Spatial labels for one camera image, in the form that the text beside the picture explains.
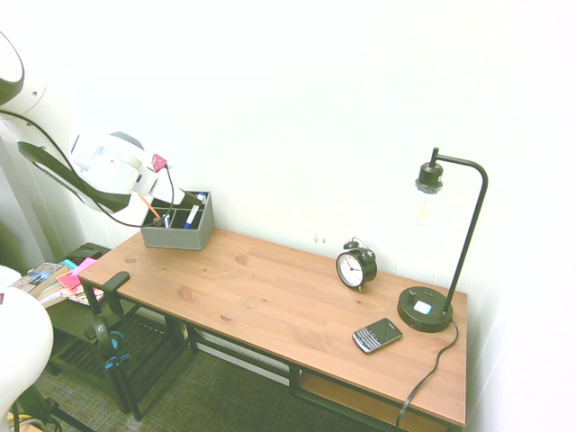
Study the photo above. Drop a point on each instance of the clear light bulb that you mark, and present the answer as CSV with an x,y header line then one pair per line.
x,y
423,211

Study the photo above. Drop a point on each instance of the blue capped pen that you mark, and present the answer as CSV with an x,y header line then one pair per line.
x,y
166,221

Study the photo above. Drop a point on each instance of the pink sticky note pad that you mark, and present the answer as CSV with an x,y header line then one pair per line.
x,y
74,275

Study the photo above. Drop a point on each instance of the black twin-bell alarm clock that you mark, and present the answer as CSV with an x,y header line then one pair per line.
x,y
351,269

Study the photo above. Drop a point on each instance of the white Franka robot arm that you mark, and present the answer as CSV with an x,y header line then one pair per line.
x,y
108,173

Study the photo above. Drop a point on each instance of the black and blue headphones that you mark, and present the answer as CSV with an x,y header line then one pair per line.
x,y
113,342

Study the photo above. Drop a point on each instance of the black keypad smartphone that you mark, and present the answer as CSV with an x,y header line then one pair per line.
x,y
377,335

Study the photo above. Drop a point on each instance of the orange pencil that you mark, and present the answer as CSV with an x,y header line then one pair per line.
x,y
148,204

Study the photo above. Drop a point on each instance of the wooden desk with black frame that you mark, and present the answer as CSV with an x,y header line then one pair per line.
x,y
294,378

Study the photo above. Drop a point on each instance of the black desk lamp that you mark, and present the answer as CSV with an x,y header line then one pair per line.
x,y
423,312

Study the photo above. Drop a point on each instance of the wooden lower desk shelf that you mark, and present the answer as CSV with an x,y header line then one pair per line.
x,y
355,398

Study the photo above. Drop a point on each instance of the black headphone hook clamp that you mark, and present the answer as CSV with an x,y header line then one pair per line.
x,y
114,281

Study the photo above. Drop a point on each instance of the black low side rack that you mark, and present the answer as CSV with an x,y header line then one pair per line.
x,y
74,335

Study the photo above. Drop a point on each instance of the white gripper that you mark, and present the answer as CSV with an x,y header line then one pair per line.
x,y
165,191

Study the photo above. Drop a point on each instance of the grey fabric desk organizer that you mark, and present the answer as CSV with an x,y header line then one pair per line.
x,y
177,237

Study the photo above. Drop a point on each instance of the black tripod stand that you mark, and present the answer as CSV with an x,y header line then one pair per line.
x,y
42,411

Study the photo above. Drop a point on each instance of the blue and white marker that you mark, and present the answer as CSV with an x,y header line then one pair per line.
x,y
192,215

